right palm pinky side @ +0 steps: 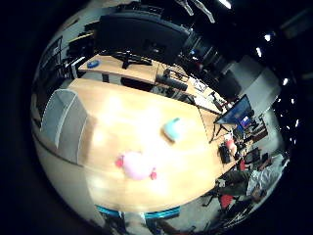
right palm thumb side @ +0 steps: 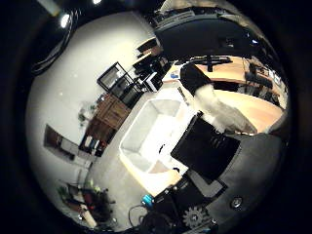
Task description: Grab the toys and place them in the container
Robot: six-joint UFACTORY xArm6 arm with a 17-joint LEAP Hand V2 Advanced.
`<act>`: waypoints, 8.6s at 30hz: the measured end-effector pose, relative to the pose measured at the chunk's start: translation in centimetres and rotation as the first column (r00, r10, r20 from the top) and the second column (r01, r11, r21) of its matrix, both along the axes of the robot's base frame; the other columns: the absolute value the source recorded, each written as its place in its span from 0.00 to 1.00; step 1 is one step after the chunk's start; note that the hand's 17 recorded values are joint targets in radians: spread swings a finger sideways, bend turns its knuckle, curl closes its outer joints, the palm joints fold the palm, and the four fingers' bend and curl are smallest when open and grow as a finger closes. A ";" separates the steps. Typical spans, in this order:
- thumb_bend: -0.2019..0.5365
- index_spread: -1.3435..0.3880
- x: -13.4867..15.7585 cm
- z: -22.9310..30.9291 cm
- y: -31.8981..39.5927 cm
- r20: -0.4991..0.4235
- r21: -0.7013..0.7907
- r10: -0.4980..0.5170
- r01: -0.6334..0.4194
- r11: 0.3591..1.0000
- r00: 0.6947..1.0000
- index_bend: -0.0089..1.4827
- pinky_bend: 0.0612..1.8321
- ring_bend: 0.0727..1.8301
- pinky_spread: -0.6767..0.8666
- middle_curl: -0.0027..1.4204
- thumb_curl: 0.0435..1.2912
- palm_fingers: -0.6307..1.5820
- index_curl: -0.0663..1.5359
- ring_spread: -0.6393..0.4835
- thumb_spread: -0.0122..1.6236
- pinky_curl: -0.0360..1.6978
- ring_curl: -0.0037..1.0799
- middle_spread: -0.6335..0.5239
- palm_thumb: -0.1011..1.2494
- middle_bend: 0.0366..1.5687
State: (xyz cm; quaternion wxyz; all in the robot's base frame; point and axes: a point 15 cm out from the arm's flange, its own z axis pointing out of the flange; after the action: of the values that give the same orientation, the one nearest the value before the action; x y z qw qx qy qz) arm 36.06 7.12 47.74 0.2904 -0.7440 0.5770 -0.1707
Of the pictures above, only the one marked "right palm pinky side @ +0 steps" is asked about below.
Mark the pink plush toy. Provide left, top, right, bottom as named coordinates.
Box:
left=115, top=150, right=158, bottom=181

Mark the grey felt container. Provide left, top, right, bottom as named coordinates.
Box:
left=39, top=88, right=90, bottom=165

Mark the teal plush toy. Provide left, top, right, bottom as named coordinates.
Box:
left=161, top=117, right=187, bottom=143

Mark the black cylinder speaker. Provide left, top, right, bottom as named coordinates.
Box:
left=156, top=73, right=189, bottom=92

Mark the wooden side desk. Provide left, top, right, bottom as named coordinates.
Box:
left=77, top=53, right=229, bottom=116

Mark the black monitor stand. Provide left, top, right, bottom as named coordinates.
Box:
left=112, top=50, right=154, bottom=71

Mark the black flat device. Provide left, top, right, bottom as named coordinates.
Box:
left=218, top=143, right=232, bottom=165

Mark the small screen with blue picture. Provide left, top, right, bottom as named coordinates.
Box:
left=213, top=94, right=253, bottom=127

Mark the red and white bottle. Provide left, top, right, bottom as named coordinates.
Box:
left=227, top=138, right=238, bottom=155

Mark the blue tape roll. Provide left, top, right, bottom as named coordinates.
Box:
left=86, top=59, right=102, bottom=70

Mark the large black monitor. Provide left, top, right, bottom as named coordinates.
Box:
left=96, top=11, right=192, bottom=67

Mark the white computer case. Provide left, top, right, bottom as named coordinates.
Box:
left=68, top=57, right=87, bottom=79

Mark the red chair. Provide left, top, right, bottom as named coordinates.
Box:
left=219, top=194, right=235, bottom=210

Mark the seated person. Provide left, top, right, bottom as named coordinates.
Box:
left=224, top=153, right=287, bottom=204

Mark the blue metal frame bar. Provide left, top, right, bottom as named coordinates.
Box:
left=94, top=205, right=182, bottom=220

